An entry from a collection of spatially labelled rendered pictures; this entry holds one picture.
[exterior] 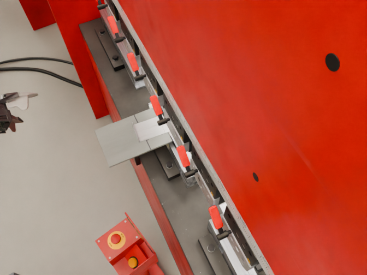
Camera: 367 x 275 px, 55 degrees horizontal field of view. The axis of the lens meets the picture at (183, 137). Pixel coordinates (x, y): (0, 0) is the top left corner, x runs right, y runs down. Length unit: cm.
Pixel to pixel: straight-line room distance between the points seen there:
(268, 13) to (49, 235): 216
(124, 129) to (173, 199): 34
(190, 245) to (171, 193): 21
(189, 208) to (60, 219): 122
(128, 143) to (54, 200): 119
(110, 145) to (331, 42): 114
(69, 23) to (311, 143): 174
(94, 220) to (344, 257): 199
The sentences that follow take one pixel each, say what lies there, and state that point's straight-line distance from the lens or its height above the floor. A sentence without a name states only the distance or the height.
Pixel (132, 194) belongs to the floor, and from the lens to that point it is 238.
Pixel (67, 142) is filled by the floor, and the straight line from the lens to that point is 266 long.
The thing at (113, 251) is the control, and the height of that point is 78.
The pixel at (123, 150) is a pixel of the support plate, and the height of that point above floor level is 100.
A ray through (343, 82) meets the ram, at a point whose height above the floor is 194.
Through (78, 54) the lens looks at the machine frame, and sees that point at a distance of 220.
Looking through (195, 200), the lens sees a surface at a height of 88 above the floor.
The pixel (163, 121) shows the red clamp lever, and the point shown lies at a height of 126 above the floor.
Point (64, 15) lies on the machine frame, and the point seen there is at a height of 95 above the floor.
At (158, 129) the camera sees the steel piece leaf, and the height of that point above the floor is 100.
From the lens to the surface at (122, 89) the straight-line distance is 170.
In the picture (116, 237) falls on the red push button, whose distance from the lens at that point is 146.
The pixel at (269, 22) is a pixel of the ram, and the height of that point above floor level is 192.
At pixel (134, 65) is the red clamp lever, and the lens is 123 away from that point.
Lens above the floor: 220
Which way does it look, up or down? 60 degrees down
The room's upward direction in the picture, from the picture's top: 1 degrees counter-clockwise
